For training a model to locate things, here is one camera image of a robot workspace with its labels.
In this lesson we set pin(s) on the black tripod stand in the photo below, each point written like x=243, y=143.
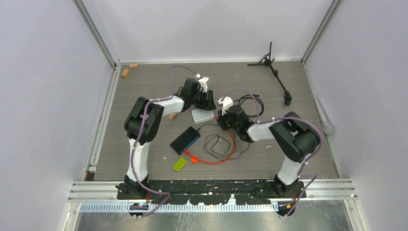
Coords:
x=267, y=61

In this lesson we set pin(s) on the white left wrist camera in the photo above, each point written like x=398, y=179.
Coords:
x=204, y=82

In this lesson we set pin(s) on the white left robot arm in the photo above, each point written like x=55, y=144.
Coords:
x=143, y=121

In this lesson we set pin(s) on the black network switch box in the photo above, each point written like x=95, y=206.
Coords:
x=185, y=140

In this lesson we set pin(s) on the grey cylinder by wall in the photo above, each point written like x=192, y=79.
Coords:
x=326, y=124

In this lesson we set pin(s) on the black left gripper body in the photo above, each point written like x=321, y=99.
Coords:
x=200, y=100

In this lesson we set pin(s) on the green lego brick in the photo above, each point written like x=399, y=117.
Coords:
x=180, y=164

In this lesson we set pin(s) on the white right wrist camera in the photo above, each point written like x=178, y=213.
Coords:
x=225, y=103

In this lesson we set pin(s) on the orange block near corner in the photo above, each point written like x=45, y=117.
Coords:
x=125, y=73

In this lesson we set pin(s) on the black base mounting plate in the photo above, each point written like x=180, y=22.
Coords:
x=211, y=192

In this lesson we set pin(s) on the black power adapter with cord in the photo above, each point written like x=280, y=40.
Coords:
x=221, y=148

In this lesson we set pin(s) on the white box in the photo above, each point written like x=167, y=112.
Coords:
x=200, y=116

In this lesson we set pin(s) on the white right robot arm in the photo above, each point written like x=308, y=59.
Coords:
x=298, y=139

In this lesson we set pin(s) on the tan wooden block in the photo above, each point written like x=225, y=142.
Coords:
x=172, y=115

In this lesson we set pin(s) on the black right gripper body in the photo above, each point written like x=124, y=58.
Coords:
x=226, y=121

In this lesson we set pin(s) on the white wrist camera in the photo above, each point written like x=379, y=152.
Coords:
x=225, y=103
x=204, y=82

